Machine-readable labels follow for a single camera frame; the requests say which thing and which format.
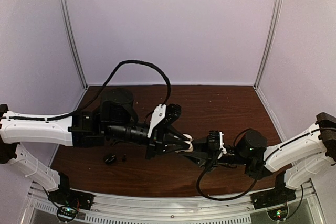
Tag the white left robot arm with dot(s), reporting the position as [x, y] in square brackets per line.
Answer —
[115, 117]

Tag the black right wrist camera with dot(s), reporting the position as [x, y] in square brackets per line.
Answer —
[215, 141]

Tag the black round cap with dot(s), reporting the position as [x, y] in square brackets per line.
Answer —
[109, 159]

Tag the white earbud charging case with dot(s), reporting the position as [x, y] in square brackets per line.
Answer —
[189, 143]

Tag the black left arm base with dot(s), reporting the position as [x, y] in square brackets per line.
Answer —
[67, 201]

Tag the aluminium front table rail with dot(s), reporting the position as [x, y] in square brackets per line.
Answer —
[108, 208]

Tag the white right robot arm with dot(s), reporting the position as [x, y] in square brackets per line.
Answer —
[313, 149]

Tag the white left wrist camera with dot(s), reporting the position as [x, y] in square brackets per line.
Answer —
[157, 116]

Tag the right aluminium corner post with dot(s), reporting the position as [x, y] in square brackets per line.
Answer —
[276, 10]

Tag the aluminium corner post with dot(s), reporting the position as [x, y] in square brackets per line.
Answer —
[276, 10]
[72, 44]

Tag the left aluminium corner post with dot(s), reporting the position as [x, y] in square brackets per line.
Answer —
[72, 44]

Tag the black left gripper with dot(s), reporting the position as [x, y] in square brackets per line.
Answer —
[158, 139]

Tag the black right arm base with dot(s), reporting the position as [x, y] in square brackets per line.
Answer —
[280, 194]

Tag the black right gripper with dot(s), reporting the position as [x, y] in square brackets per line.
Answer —
[212, 157]

